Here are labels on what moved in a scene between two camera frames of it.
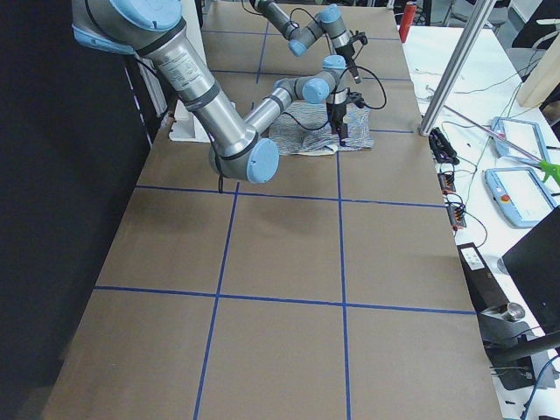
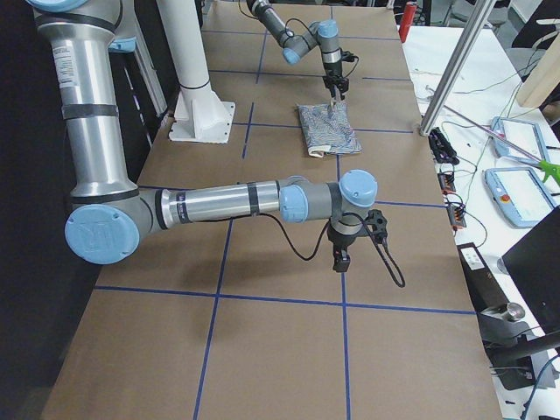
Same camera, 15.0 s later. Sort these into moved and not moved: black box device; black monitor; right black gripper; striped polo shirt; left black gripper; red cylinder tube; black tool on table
Moved: right black gripper; striped polo shirt; left black gripper
Not moved: black tool on table; black box device; red cylinder tube; black monitor
